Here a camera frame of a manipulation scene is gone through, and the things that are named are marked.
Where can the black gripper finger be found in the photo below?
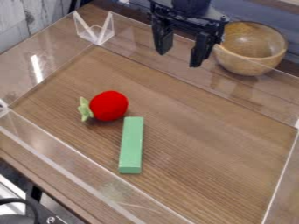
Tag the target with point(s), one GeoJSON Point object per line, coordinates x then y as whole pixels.
{"type": "Point", "coordinates": [162, 35]}
{"type": "Point", "coordinates": [200, 51]}

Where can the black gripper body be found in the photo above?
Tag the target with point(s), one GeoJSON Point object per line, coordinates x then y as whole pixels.
{"type": "Point", "coordinates": [192, 16]}

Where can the red plush tomato toy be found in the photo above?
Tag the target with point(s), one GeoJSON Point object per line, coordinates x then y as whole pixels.
{"type": "Point", "coordinates": [105, 107]}

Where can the green rectangular block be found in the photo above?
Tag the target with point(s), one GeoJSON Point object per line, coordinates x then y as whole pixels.
{"type": "Point", "coordinates": [130, 146]}

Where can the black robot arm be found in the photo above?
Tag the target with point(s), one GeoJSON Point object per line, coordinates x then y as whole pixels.
{"type": "Point", "coordinates": [192, 17]}

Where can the wooden bowl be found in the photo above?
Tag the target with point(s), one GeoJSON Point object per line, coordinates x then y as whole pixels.
{"type": "Point", "coordinates": [252, 49]}

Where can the clear acrylic tray walls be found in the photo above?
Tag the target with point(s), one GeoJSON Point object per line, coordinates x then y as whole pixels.
{"type": "Point", "coordinates": [220, 158]}

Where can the clear acrylic corner bracket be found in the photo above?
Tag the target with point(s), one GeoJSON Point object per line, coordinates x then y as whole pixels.
{"type": "Point", "coordinates": [94, 34]}

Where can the black metal mount with bolt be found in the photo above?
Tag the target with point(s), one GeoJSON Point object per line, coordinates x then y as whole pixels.
{"type": "Point", "coordinates": [46, 217]}

